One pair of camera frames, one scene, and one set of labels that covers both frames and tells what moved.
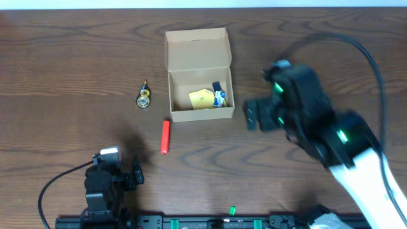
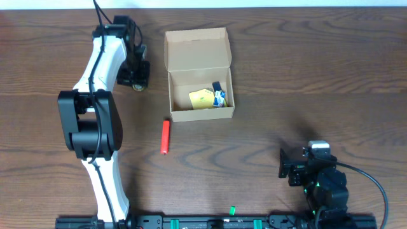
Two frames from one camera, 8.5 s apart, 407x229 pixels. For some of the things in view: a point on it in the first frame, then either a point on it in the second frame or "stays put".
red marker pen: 165,137 stays put
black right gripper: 266,107 → 297,169
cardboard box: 194,60 stays put
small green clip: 233,210 stays put
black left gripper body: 126,183 → 131,69
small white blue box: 219,98 stays put
